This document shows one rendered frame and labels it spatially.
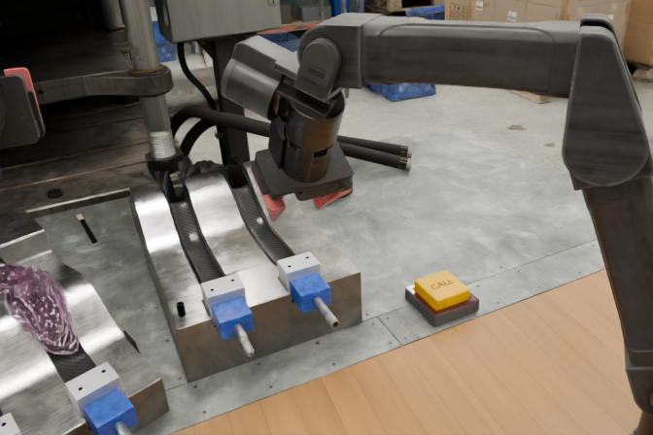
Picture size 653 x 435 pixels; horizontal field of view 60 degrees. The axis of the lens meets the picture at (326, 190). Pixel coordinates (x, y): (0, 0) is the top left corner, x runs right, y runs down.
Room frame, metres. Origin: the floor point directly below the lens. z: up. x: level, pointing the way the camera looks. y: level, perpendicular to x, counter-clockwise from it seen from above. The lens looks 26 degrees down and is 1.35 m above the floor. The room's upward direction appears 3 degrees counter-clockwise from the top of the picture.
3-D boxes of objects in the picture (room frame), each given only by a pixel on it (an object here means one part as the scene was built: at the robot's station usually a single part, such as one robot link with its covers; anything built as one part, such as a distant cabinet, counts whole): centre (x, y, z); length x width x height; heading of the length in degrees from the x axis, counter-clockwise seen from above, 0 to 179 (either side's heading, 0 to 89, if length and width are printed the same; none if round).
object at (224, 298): (0.57, 0.12, 0.89); 0.13 x 0.05 x 0.05; 23
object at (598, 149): (0.51, -0.13, 1.20); 0.30 x 0.09 x 0.12; 66
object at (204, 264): (0.83, 0.18, 0.92); 0.35 x 0.16 x 0.09; 23
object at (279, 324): (0.85, 0.18, 0.87); 0.50 x 0.26 x 0.14; 23
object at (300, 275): (0.62, 0.03, 0.89); 0.13 x 0.05 x 0.05; 23
